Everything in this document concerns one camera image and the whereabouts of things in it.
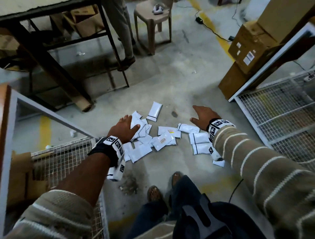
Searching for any black metal frame table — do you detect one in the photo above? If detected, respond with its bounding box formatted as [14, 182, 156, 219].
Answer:
[0, 0, 130, 111]

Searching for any brown cardboard tube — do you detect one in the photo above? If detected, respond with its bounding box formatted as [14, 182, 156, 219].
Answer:
[7, 24, 94, 113]

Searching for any person's right leg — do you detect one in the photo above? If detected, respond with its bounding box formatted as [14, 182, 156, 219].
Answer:
[170, 175, 212, 222]

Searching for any left wrist marker band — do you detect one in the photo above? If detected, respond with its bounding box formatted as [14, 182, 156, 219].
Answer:
[88, 136, 125, 168]

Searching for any person's right foot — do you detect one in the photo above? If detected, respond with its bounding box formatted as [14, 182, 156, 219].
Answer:
[171, 171, 184, 187]

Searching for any small open cardboard box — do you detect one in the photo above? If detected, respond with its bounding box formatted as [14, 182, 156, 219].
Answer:
[49, 11, 74, 34]
[63, 5, 105, 37]

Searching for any person's left forearm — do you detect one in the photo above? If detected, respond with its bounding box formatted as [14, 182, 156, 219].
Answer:
[5, 152, 111, 239]

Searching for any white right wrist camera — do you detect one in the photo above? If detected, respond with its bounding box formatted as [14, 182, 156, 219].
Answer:
[208, 145, 223, 162]

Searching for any upright folded cardboard box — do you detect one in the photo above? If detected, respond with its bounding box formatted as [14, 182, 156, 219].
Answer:
[7, 151, 49, 207]

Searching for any pile of white mailer packets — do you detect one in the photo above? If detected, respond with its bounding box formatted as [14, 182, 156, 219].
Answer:
[122, 101, 226, 168]

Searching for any brown box with white labels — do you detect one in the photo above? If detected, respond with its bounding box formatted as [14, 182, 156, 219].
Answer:
[227, 21, 283, 74]

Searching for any large tan cardboard box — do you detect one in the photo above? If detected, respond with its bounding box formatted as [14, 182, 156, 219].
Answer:
[257, 0, 315, 44]

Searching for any person's right hand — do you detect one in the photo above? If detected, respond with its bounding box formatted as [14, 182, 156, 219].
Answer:
[190, 105, 221, 131]

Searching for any person's left hand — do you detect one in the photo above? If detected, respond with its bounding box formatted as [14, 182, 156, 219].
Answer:
[107, 115, 141, 144]

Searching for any black waist pack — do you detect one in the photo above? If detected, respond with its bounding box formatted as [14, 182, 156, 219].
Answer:
[172, 194, 266, 239]

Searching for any person's torso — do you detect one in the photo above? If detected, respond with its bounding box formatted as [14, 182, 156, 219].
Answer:
[133, 220, 177, 239]

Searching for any plain brown cardboard box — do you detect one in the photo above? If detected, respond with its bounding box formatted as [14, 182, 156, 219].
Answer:
[218, 61, 249, 100]

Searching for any person's left leg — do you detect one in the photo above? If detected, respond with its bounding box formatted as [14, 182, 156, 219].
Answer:
[125, 201, 169, 239]

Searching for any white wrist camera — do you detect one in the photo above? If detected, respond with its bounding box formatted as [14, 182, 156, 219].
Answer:
[107, 160, 126, 182]
[208, 145, 223, 162]

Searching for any beige plastic stool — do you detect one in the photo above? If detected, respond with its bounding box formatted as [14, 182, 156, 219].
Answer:
[134, 0, 173, 56]

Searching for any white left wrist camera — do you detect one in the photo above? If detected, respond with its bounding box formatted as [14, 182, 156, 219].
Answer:
[107, 160, 126, 182]

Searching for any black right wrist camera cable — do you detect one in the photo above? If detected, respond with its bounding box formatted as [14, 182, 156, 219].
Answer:
[229, 178, 244, 204]

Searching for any person's leg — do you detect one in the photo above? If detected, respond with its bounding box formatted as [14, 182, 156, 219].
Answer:
[170, 175, 212, 222]
[125, 201, 169, 239]

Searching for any black floor cable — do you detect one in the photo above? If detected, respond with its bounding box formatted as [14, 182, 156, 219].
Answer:
[197, 10, 236, 42]

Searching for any person's right forearm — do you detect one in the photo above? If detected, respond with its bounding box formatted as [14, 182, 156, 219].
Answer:
[213, 127, 315, 239]

